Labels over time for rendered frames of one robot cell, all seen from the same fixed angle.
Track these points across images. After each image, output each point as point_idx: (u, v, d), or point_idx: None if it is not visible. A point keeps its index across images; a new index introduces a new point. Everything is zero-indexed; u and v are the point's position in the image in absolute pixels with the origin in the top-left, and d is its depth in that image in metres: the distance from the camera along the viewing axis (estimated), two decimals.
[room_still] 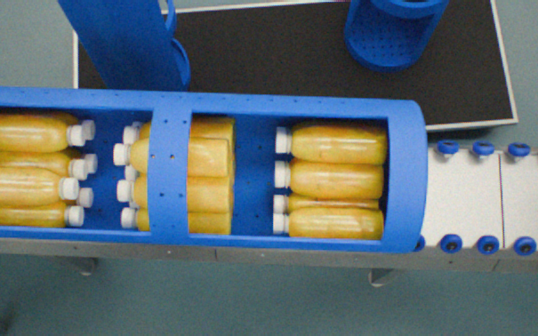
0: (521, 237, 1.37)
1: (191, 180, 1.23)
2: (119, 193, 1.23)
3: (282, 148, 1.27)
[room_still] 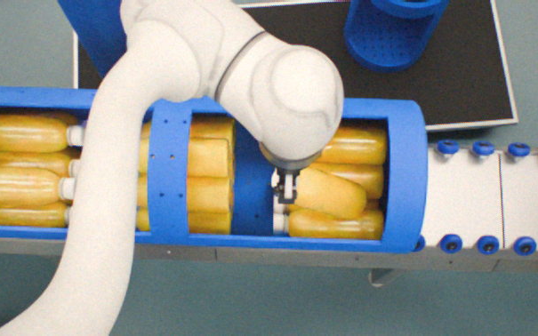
0: (521, 237, 1.37)
1: (191, 180, 1.23)
2: None
3: None
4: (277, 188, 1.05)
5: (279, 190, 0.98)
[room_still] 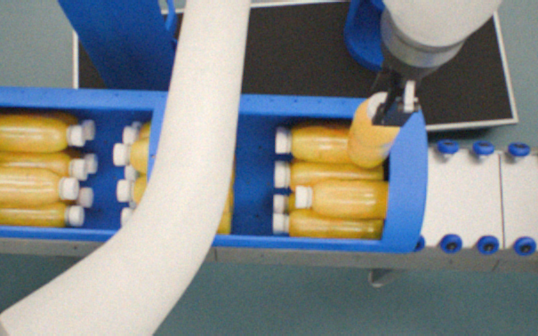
0: (521, 237, 1.37)
1: None
2: (119, 193, 1.23)
3: (282, 148, 1.27)
4: (382, 109, 0.87)
5: (393, 105, 0.80)
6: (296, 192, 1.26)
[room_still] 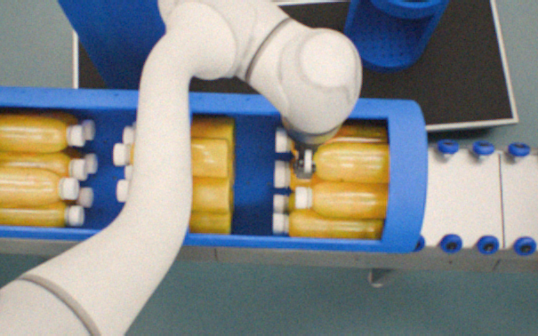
0: (521, 237, 1.37)
1: (191, 180, 1.23)
2: (119, 193, 1.23)
3: (282, 147, 1.27)
4: (296, 164, 1.14)
5: (299, 165, 1.07)
6: None
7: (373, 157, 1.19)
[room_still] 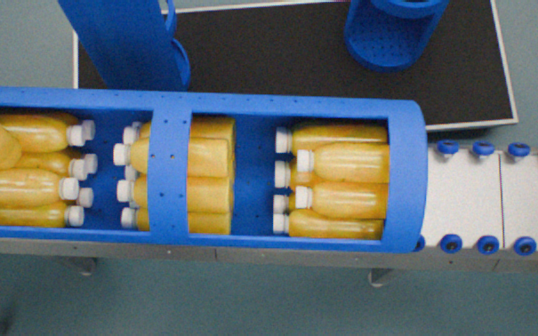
0: (521, 237, 1.37)
1: (191, 180, 1.23)
2: (119, 193, 1.23)
3: (282, 148, 1.27)
4: None
5: None
6: (296, 192, 1.26)
7: (374, 157, 1.19)
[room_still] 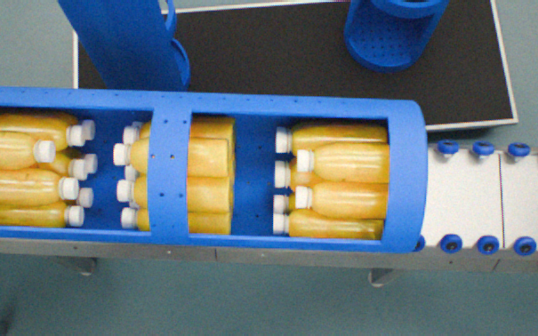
0: (521, 237, 1.37)
1: (191, 180, 1.23)
2: (119, 193, 1.23)
3: (282, 148, 1.27)
4: None
5: None
6: (296, 192, 1.26)
7: (374, 157, 1.19)
